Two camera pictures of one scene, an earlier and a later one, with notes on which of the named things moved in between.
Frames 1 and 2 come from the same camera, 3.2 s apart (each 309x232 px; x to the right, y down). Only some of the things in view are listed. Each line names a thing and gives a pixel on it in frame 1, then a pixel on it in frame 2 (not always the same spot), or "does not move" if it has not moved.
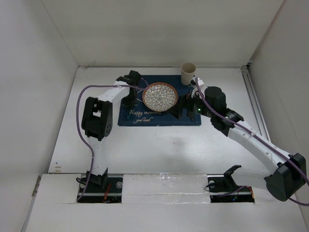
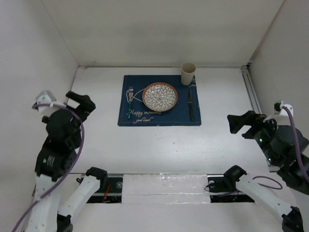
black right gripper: (182, 102) -> (236, 122)
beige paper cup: (188, 70) does not move
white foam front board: (157, 203) does not move
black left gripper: (132, 103) -> (85, 107)
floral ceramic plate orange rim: (160, 96) does not move
